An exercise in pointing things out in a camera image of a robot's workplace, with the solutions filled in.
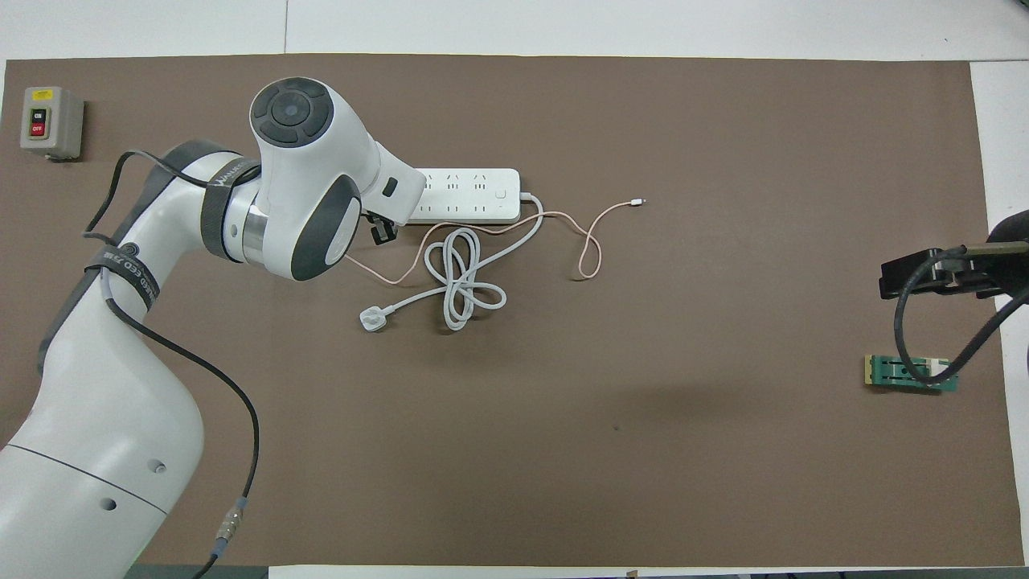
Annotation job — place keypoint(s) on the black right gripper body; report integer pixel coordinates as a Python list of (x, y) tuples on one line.
[(969, 273)]

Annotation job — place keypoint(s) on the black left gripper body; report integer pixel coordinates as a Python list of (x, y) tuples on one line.
[(375, 232)]

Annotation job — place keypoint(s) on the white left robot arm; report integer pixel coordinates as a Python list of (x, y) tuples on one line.
[(120, 386)]

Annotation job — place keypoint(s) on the white power strip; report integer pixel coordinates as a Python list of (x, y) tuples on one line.
[(474, 195)]

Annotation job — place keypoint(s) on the green fixture block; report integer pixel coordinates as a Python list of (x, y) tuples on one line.
[(884, 373)]

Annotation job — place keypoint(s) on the brown table mat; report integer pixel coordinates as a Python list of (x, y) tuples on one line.
[(563, 482)]

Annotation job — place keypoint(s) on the grey on-off switch box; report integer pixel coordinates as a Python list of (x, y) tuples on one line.
[(50, 121)]

